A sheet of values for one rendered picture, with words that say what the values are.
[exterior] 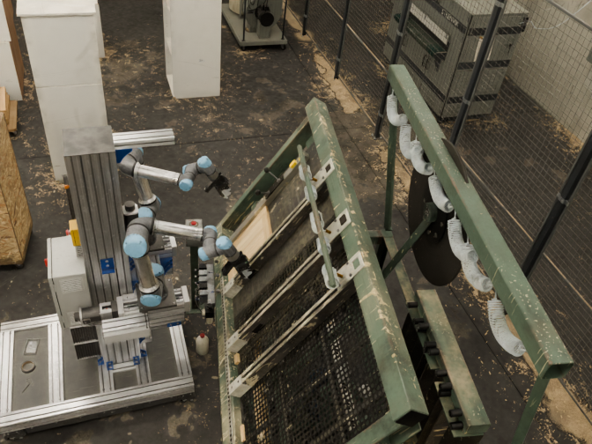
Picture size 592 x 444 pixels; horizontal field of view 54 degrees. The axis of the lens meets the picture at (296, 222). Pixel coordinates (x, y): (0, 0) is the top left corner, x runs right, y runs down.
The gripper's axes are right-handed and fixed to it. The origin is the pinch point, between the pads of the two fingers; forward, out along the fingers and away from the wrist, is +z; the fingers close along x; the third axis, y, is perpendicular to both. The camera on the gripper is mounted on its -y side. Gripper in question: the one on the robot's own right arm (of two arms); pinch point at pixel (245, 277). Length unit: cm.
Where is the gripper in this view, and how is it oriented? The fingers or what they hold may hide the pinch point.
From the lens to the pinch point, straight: 340.5
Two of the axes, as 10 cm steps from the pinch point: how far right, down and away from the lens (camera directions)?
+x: -3.0, -6.6, 6.9
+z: 3.5, 6.0, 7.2
